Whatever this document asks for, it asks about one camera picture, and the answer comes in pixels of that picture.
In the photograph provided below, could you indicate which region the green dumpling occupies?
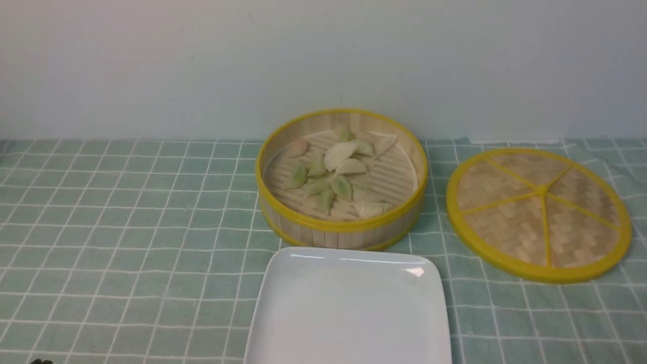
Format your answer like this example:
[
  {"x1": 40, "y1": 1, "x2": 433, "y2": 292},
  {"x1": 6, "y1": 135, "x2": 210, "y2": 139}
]
[
  {"x1": 317, "y1": 187, "x2": 337, "y2": 213},
  {"x1": 283, "y1": 162, "x2": 309, "y2": 190},
  {"x1": 351, "y1": 139, "x2": 375, "y2": 157},
  {"x1": 333, "y1": 124, "x2": 355, "y2": 143},
  {"x1": 330, "y1": 174, "x2": 353, "y2": 201}
]

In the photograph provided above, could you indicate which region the green dumpling top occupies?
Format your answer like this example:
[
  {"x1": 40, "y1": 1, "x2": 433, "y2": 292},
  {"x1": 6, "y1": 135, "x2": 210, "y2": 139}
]
[{"x1": 333, "y1": 124, "x2": 355, "y2": 143}]

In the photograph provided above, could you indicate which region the yellow rimmed woven steamer lid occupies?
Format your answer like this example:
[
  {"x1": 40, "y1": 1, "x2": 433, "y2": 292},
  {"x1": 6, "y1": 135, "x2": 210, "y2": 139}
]
[{"x1": 445, "y1": 148, "x2": 632, "y2": 284}]

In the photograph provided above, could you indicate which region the yellow rimmed bamboo steamer basket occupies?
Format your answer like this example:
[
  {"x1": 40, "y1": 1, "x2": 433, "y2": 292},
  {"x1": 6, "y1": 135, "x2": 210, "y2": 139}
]
[{"x1": 256, "y1": 110, "x2": 429, "y2": 251}]

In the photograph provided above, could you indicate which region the large white dumpling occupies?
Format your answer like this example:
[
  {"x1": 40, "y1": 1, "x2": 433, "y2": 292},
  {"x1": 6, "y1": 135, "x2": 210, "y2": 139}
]
[{"x1": 323, "y1": 142, "x2": 357, "y2": 172}]

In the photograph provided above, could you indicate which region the pink dumpling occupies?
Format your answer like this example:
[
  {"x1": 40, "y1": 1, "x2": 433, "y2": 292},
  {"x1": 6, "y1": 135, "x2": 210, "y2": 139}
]
[{"x1": 285, "y1": 138, "x2": 309, "y2": 158}]

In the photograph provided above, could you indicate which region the green dumpling centre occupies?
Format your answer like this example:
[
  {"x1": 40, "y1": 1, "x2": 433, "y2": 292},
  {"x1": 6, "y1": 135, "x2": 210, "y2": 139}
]
[{"x1": 330, "y1": 174, "x2": 353, "y2": 201}]

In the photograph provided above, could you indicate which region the white square plate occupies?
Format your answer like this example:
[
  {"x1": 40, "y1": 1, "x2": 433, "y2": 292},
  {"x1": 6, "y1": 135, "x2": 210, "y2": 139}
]
[{"x1": 244, "y1": 247, "x2": 452, "y2": 363}]

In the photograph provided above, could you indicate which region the green dumpling lower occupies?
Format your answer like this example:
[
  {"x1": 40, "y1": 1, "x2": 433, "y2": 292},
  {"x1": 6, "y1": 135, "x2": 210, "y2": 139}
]
[{"x1": 317, "y1": 187, "x2": 337, "y2": 213}]

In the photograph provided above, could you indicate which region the green dumpling left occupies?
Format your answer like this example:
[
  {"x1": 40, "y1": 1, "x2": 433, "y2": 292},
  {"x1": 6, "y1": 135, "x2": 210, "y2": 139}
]
[{"x1": 283, "y1": 162, "x2": 309, "y2": 190}]

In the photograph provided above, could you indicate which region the green checkered tablecloth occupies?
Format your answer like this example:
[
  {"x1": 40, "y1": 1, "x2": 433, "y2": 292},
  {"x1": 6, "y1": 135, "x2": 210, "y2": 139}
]
[{"x1": 1, "y1": 138, "x2": 646, "y2": 363}]

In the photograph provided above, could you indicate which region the green dumpling right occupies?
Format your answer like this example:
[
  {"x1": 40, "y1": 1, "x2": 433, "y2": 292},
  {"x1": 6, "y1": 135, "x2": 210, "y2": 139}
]
[{"x1": 351, "y1": 139, "x2": 375, "y2": 157}]

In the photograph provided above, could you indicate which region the cream dumpling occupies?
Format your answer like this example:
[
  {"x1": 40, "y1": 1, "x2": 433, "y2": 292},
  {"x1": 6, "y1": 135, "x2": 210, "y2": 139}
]
[{"x1": 353, "y1": 201, "x2": 391, "y2": 219}]

